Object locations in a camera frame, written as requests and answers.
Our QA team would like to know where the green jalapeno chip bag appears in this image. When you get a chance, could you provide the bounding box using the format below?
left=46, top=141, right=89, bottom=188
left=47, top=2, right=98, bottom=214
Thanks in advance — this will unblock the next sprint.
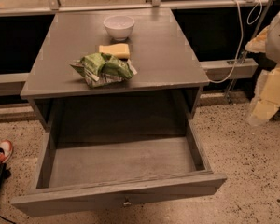
left=70, top=52, right=137, bottom=88

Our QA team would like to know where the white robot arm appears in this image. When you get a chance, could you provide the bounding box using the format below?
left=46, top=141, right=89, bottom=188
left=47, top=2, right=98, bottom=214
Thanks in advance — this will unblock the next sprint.
left=245, top=11, right=280, bottom=126

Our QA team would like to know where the open grey top drawer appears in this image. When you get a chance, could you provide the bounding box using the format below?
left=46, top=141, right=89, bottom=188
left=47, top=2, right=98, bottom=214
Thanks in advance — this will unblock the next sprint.
left=10, top=119, right=228, bottom=218

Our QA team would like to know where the grey wooden nightstand cabinet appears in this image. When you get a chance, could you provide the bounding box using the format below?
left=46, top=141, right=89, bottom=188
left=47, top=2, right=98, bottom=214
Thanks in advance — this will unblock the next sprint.
left=21, top=8, right=208, bottom=128

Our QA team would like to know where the yellow sponge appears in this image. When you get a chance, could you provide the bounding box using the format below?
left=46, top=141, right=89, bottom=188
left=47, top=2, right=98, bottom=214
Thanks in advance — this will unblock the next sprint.
left=99, top=43, right=130, bottom=59

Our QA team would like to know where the white ceramic bowl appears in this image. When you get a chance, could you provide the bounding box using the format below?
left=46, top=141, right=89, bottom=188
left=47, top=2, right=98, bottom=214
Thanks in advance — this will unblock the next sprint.
left=104, top=15, right=135, bottom=41

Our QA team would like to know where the thin metal stand rod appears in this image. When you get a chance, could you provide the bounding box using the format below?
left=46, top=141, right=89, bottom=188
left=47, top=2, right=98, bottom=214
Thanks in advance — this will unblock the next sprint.
left=223, top=0, right=280, bottom=105

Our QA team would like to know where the orange white sneaker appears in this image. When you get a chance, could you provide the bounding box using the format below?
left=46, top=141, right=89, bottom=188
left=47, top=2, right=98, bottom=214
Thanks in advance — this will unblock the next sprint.
left=0, top=140, right=13, bottom=164

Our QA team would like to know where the white cable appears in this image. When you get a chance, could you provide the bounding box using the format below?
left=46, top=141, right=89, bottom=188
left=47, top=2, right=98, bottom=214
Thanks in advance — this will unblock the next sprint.
left=207, top=0, right=264, bottom=85

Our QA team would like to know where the metal railing frame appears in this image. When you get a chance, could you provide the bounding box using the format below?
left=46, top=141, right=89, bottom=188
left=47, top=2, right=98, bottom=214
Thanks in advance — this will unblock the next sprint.
left=0, top=0, right=280, bottom=98

